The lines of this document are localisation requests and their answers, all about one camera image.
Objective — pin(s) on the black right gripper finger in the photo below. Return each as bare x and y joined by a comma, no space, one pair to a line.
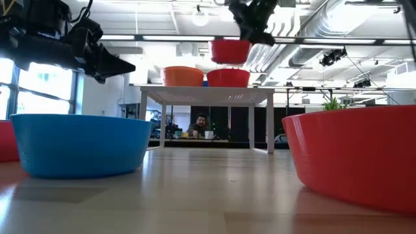
265,37
248,31

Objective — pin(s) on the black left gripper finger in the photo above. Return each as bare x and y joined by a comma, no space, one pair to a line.
104,78
110,61

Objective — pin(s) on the red plastic mini bowl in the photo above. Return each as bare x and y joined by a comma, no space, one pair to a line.
357,156
229,52
227,78
6,141

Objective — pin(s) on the blue plastic mini bowl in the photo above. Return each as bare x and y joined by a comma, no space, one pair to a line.
205,84
81,146

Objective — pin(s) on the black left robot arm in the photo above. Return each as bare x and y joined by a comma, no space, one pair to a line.
9,32

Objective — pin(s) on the black background robot arm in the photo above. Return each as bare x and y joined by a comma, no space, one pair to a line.
172,128

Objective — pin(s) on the black bar with light strips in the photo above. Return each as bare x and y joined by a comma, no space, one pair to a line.
227,39

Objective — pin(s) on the round white ceiling lamp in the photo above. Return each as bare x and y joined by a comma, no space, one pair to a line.
200,18

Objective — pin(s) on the black ceiling spotlight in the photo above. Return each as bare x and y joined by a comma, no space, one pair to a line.
362,83
333,56

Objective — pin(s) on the white perforated metal shelf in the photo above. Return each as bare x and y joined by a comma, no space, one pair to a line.
208,96

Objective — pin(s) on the black partition panels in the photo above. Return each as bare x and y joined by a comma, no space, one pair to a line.
240,122

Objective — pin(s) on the green plant in white pot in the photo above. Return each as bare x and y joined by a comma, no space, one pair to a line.
333,104

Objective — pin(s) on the grey office chair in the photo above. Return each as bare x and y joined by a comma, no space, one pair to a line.
281,139

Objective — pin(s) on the light wooden desk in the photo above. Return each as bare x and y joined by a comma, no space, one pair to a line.
188,140

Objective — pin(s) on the person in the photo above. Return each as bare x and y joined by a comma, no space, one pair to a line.
199,125

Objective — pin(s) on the white cup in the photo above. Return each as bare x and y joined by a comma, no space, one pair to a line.
208,134

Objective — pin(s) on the silver ceiling duct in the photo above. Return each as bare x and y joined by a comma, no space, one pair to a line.
302,55

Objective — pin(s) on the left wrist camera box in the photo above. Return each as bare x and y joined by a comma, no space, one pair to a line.
48,13

